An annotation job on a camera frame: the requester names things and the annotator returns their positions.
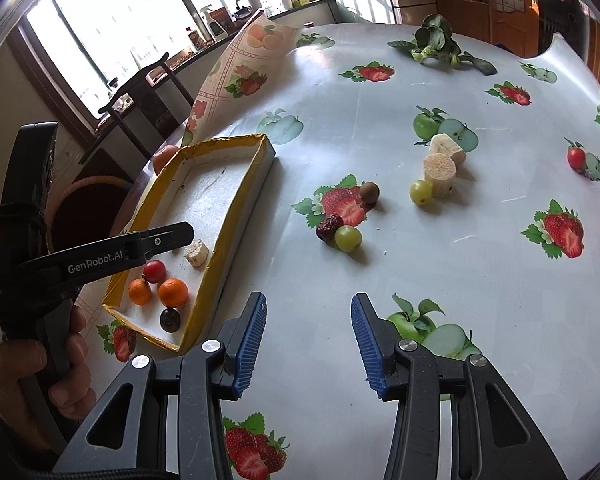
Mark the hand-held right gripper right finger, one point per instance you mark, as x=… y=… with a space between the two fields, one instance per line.
x=370 y=345

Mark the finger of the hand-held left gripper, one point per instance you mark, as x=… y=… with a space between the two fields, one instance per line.
x=170 y=240

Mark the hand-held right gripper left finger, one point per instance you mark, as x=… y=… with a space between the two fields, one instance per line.
x=247 y=345

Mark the large cherry tomato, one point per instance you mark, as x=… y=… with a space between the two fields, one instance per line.
x=154 y=271

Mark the small orange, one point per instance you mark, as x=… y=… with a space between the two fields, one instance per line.
x=140 y=291
x=173 y=292

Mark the white foam tray yellow tape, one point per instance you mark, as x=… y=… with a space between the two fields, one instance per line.
x=215 y=195

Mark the dark plum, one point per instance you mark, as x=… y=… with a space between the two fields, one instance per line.
x=170 y=319

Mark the green grape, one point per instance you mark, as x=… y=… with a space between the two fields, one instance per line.
x=348 y=238
x=421 y=192

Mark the red date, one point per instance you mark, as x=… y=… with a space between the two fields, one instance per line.
x=329 y=227

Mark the brown longan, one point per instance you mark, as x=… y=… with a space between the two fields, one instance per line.
x=369 y=192

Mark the fruit print tablecloth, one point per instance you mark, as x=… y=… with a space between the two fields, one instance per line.
x=380 y=280

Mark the red apple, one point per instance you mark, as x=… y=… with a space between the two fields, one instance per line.
x=164 y=156

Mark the round rimmed basket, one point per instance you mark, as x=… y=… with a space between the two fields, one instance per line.
x=80 y=190

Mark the dark wooden chair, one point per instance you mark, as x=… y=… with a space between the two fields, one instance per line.
x=145 y=95

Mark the white spray bottle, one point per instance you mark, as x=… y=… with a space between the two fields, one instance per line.
x=208 y=16

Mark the red box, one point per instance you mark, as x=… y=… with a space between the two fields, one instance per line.
x=222 y=17

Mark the dark teapot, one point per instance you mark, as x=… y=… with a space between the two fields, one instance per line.
x=240 y=11

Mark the small cherry tomato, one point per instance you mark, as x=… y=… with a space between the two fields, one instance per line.
x=576 y=157

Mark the green bok choy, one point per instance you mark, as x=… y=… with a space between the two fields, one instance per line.
x=432 y=35

